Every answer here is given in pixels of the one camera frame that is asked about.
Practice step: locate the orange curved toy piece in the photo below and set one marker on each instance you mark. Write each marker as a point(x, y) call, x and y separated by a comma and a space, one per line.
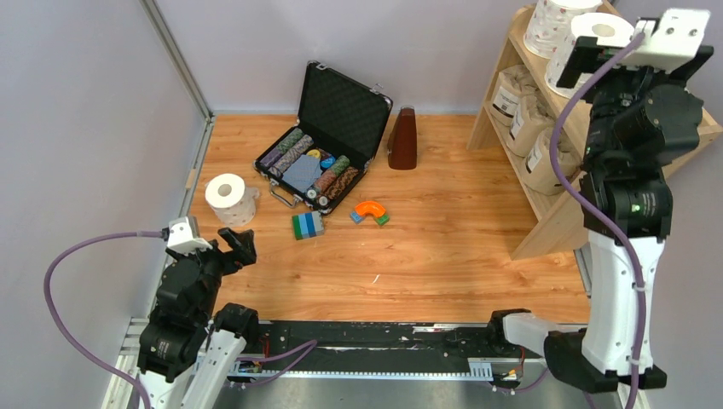
point(370, 208)

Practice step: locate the brown roll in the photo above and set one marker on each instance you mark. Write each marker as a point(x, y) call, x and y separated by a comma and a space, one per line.
point(530, 119)
point(538, 174)
point(512, 84)

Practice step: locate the green blue block toy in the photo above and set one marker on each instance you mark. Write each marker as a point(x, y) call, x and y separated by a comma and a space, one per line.
point(307, 225)

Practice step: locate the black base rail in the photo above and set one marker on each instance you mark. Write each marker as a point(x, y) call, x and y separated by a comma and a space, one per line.
point(363, 348)

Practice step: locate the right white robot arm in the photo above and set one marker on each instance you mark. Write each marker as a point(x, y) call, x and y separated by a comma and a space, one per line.
point(628, 213)

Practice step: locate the patterned paper roll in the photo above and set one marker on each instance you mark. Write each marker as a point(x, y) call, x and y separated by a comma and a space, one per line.
point(550, 20)
point(611, 30)

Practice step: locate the brown roll front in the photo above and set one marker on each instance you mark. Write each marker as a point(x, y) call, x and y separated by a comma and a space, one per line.
point(530, 119)

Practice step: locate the aluminium frame post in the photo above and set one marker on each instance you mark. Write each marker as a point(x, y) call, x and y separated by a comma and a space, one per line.
point(166, 37)

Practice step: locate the brown metronome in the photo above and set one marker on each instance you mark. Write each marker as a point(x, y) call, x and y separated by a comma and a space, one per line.
point(402, 152)

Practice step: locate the black poker chip case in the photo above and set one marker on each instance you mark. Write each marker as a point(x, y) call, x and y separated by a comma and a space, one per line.
point(342, 117)

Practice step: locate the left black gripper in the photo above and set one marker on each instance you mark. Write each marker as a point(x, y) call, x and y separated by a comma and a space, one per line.
point(243, 250)

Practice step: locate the white toilet paper roll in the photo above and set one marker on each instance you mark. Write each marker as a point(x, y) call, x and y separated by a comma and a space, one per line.
point(232, 200)

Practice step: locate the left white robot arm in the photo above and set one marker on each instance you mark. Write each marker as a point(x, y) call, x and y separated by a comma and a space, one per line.
point(187, 348)

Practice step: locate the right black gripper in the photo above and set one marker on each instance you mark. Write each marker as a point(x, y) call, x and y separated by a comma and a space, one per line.
point(584, 54)

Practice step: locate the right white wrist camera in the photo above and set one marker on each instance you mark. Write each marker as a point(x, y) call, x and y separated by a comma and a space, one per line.
point(670, 40)

